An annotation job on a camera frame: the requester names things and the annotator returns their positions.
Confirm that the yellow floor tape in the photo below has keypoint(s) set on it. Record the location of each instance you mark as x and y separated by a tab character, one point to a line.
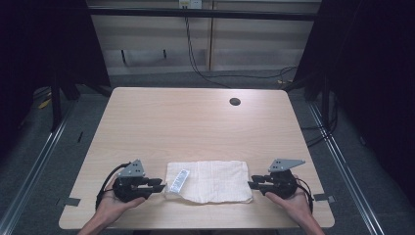
44	103

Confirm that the black stand post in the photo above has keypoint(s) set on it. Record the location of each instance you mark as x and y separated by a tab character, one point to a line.
56	104

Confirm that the white towel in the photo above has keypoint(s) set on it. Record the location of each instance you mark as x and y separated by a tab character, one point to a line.
215	181

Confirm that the white wall socket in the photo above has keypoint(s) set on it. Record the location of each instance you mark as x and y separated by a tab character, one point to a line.
191	4

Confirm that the black curtain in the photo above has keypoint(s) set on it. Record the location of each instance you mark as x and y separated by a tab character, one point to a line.
375	81
39	49

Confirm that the person's right hand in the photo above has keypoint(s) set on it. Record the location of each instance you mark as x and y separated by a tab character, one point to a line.
298	205

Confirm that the metal floor rail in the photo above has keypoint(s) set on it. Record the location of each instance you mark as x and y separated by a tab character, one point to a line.
345	169
32	169

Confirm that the dark round table grommet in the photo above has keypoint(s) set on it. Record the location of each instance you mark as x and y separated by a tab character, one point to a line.
235	101

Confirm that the person's left hand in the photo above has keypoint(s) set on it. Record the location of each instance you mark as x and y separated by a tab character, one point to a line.
109	207

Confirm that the black horizontal frame bar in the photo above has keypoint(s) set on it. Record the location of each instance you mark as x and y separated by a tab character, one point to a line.
202	13

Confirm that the grey tape strip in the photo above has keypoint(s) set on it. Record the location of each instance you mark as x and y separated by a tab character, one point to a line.
72	201
324	197

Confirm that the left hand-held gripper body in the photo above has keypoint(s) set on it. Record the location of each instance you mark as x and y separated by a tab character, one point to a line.
129	191

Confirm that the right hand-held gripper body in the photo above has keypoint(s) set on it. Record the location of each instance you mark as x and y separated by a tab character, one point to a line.
283	186

